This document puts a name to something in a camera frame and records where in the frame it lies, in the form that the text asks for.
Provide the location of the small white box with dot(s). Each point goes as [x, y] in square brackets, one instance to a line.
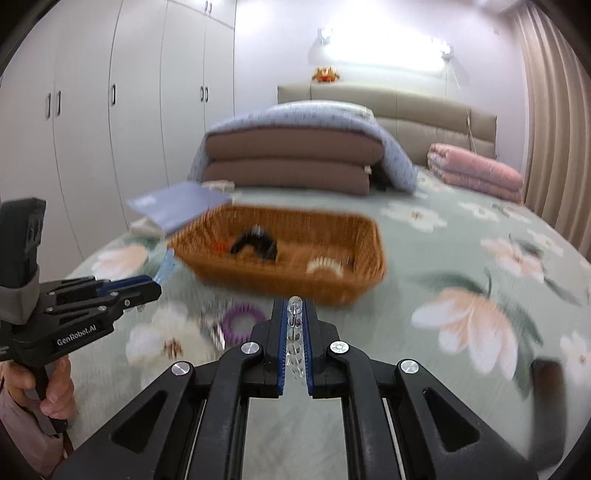
[219, 185]

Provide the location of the beige padded headboard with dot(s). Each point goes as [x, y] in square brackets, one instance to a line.
[415, 110]

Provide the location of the light blue hair clip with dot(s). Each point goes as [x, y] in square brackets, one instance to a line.
[165, 266]

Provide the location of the white hair comb clip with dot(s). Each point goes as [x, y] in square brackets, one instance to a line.
[325, 267]

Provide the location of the small orange accessory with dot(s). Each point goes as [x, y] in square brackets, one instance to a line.
[219, 247]

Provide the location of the orange plush toy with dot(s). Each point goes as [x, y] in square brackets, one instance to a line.
[326, 74]

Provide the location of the black hair claw clip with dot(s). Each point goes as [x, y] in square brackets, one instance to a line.
[256, 242]

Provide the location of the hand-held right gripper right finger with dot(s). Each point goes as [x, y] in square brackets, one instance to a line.
[310, 355]

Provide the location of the white wardrobe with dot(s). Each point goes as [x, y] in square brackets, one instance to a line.
[120, 115]

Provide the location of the wall light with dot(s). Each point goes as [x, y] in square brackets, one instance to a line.
[388, 46]

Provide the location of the blue booklet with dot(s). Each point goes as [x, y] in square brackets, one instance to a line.
[180, 205]

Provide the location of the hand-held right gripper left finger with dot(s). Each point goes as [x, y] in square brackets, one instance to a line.
[280, 355]

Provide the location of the blue patterned quilt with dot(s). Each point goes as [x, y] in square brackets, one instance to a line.
[323, 115]

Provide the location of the person's left hand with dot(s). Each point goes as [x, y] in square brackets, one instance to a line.
[59, 386]

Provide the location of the clear beaded hair clip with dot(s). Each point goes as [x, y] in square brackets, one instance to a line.
[294, 332]

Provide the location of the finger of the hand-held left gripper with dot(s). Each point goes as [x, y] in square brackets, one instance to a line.
[121, 285]
[141, 294]

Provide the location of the clear glittery accessory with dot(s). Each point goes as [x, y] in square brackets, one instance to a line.
[215, 333]

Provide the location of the dark blurred object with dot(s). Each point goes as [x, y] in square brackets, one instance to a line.
[549, 406]

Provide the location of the beige curtain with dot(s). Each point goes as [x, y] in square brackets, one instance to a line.
[549, 115]

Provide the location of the folded pink quilt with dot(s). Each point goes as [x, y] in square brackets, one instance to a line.
[475, 170]

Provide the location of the brown wicker basket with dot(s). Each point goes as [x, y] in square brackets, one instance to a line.
[277, 272]

